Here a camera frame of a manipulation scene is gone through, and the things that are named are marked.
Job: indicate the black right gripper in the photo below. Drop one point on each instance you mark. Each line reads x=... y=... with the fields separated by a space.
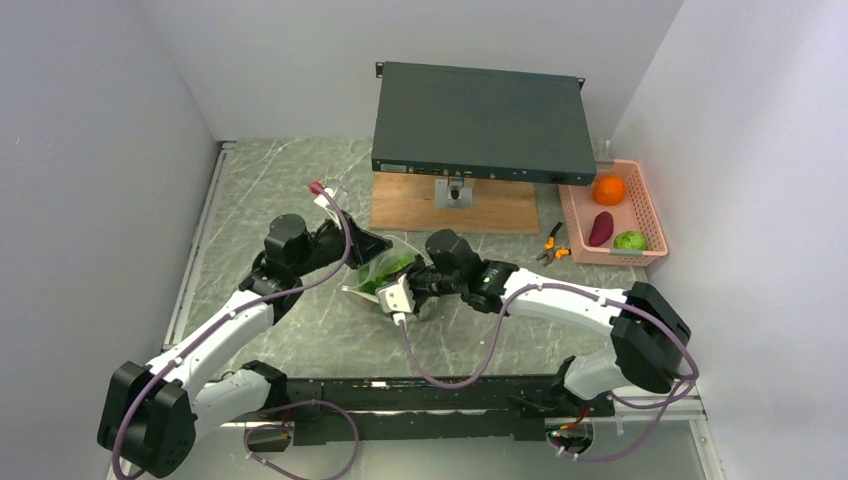
x=419 y=300

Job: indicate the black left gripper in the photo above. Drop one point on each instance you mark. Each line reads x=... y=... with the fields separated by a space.
x=366 y=246

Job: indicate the polka dot zip top bag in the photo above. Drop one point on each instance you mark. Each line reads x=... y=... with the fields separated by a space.
x=365 y=303

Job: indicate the purple fake sweet potato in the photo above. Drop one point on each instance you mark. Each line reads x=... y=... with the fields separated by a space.
x=602 y=229

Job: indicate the orange fake fruit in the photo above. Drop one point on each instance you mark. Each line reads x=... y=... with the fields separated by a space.
x=609 y=191

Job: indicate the green fake lime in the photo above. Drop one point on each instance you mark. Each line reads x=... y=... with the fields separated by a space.
x=631 y=240

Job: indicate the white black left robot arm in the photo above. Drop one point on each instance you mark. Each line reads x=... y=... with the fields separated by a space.
x=154 y=413

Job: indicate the green fake leafy vegetable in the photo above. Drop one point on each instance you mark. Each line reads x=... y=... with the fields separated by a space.
x=381 y=271

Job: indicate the wooden board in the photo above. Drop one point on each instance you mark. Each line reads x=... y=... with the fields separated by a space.
x=406 y=202

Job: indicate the pink plastic basket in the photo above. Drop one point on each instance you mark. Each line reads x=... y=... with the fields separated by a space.
x=635 y=213

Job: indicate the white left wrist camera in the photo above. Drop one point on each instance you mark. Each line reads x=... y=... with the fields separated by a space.
x=324 y=197

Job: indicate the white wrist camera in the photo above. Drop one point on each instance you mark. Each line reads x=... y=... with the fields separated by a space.
x=324 y=197
x=397 y=301

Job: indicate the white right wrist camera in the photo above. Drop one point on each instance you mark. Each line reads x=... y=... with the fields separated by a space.
x=397 y=301

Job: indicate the grey metal bracket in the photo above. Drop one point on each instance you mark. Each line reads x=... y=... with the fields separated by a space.
x=454 y=193

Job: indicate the orange handled pliers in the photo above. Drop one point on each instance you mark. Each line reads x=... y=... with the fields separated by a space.
x=552 y=251

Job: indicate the dark network switch box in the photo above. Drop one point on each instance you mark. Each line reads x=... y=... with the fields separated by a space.
x=481 y=123

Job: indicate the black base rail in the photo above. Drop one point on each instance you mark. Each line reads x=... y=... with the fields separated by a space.
x=520 y=407

